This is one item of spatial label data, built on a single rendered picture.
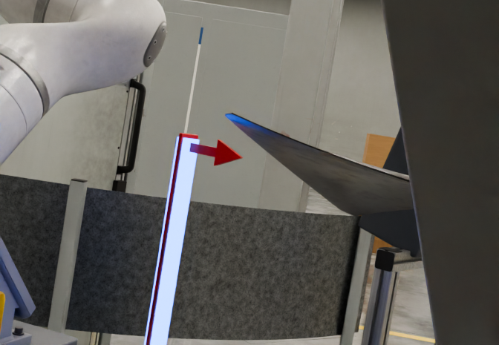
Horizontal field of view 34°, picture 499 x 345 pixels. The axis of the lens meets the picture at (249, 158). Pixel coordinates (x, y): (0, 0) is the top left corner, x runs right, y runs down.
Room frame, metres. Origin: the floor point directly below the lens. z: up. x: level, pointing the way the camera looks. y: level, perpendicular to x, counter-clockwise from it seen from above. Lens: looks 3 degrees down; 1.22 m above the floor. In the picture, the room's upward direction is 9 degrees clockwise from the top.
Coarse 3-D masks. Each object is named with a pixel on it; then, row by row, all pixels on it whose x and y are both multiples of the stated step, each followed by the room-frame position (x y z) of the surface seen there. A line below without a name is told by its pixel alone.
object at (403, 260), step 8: (392, 248) 1.22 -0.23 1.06; (376, 256) 1.19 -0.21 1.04; (384, 256) 1.18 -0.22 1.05; (392, 256) 1.18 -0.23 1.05; (400, 256) 1.19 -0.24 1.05; (408, 256) 1.22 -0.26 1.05; (376, 264) 1.19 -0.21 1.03; (384, 264) 1.18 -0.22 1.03; (392, 264) 1.18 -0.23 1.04; (400, 264) 1.20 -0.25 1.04; (408, 264) 1.22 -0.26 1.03; (416, 264) 1.25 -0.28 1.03
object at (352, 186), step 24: (240, 120) 0.61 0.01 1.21; (264, 144) 0.67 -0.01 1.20; (288, 144) 0.61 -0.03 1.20; (288, 168) 0.73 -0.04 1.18; (312, 168) 0.69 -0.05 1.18; (336, 168) 0.66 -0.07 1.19; (360, 168) 0.59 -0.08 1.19; (336, 192) 0.74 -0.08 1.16; (360, 192) 0.72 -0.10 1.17; (384, 192) 0.70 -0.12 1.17; (408, 192) 0.67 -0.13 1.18
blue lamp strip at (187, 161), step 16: (192, 160) 0.75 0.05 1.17; (192, 176) 0.76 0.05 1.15; (176, 192) 0.74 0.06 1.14; (176, 208) 0.74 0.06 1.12; (176, 224) 0.74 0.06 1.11; (176, 240) 0.75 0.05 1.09; (176, 256) 0.75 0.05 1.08; (176, 272) 0.75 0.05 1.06; (160, 288) 0.74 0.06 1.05; (160, 304) 0.74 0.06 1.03; (160, 320) 0.74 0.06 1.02; (160, 336) 0.75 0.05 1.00
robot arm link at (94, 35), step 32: (64, 0) 1.03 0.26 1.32; (96, 0) 1.03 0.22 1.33; (128, 0) 1.03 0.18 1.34; (0, 32) 0.95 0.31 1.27; (32, 32) 0.96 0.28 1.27; (64, 32) 0.98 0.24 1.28; (96, 32) 0.99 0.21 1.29; (128, 32) 1.02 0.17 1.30; (160, 32) 1.06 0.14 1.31; (32, 64) 0.94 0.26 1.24; (64, 64) 0.98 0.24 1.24; (96, 64) 1.02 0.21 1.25; (128, 64) 1.05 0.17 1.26
